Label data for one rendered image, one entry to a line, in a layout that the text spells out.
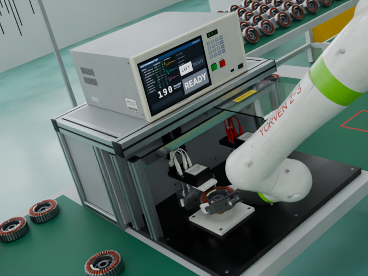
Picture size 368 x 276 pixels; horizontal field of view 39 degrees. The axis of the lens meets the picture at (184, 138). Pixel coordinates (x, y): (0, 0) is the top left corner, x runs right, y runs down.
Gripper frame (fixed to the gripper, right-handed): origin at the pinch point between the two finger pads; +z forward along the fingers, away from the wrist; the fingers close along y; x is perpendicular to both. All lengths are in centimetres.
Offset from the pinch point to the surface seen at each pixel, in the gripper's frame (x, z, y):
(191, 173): -11.0, 2.6, 2.8
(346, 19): -36, 194, -347
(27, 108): -125, 421, -97
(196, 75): -37.0, -4.1, -12.7
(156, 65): -44.6, -8.1, 1.1
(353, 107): 3, 12, -87
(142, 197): -12.6, 4.2, 20.5
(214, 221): 5.3, 1.4, 4.5
